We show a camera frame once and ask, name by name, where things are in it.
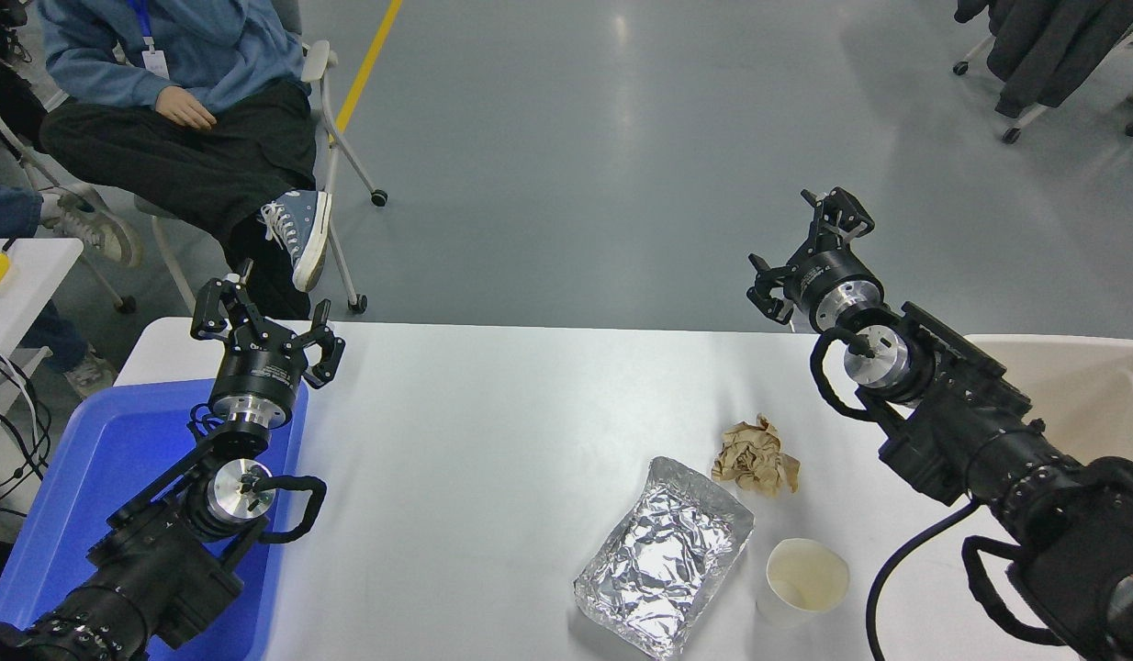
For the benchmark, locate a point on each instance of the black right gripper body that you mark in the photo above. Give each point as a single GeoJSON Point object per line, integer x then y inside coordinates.
{"type": "Point", "coordinates": [824, 275]}

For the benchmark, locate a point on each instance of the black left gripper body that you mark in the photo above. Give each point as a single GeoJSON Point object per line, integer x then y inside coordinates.
{"type": "Point", "coordinates": [263, 376]}

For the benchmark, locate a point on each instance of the white paper cup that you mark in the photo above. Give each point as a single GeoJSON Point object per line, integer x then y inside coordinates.
{"type": "Point", "coordinates": [805, 578]}

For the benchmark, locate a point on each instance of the crumpled tan paper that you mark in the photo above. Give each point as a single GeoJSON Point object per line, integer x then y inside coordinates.
{"type": "Point", "coordinates": [755, 456]}

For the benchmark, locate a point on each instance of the seated person's right hand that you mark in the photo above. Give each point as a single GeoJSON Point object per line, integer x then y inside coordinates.
{"type": "Point", "coordinates": [185, 110]}

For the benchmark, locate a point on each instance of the seated person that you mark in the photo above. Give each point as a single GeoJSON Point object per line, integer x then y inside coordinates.
{"type": "Point", "coordinates": [190, 165]}

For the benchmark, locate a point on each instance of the person beside side table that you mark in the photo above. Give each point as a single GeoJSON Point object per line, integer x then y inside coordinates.
{"type": "Point", "coordinates": [98, 234]}

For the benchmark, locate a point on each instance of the blue plastic tray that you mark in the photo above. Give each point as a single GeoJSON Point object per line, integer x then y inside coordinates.
{"type": "Point", "coordinates": [98, 459]}

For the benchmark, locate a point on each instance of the wheeled chair under coat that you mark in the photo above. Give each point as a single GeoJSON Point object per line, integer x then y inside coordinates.
{"type": "Point", "coordinates": [1012, 134]}

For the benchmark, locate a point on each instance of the white side table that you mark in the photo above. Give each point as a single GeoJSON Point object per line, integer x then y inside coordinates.
{"type": "Point", "coordinates": [25, 294]}

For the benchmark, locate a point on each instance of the white wheeled chair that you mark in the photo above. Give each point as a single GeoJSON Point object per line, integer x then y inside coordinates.
{"type": "Point", "coordinates": [319, 69]}

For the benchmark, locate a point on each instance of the white ID badge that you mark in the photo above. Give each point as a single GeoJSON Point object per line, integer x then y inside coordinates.
{"type": "Point", "coordinates": [156, 64]}

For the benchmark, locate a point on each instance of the large pale bin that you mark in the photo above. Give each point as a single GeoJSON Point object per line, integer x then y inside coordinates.
{"type": "Point", "coordinates": [1090, 395]}

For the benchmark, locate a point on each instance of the crinkled foil tray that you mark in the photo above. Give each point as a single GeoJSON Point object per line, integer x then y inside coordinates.
{"type": "Point", "coordinates": [663, 560]}

